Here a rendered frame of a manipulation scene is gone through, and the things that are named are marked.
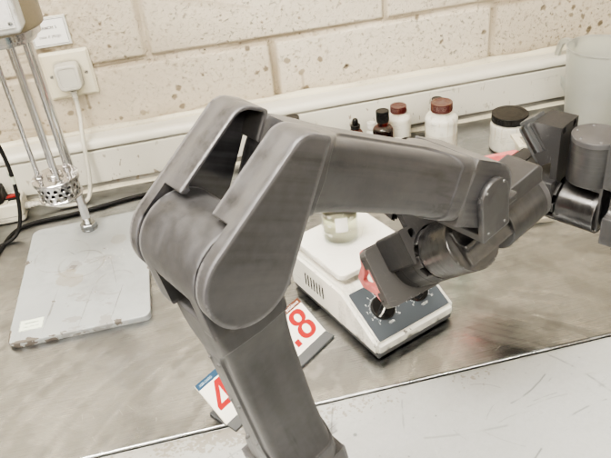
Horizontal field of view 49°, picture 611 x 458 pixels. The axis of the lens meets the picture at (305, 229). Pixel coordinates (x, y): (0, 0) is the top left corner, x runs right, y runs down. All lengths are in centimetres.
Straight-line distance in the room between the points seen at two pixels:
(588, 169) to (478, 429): 32
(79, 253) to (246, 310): 78
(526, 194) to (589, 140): 19
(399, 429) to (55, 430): 41
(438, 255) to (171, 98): 80
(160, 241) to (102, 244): 75
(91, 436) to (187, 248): 50
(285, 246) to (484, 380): 50
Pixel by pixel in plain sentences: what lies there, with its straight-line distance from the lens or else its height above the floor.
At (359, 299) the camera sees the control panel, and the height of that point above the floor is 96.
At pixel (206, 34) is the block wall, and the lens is 127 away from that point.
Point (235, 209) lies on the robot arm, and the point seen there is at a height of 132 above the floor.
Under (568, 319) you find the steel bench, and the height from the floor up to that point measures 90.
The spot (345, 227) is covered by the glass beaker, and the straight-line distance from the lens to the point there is 89.
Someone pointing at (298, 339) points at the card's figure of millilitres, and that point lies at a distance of 88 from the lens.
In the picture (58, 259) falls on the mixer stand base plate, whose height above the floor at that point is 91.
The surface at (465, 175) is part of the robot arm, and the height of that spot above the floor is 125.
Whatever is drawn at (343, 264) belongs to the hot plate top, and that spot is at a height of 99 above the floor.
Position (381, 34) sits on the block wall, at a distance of 134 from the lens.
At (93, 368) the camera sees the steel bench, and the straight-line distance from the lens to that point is 94.
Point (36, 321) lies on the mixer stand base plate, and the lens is 104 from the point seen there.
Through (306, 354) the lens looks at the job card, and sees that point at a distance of 87.
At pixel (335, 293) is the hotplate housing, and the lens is 87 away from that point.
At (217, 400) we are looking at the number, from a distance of 82.
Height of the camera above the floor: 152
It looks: 34 degrees down
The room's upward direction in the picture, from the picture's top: 7 degrees counter-clockwise
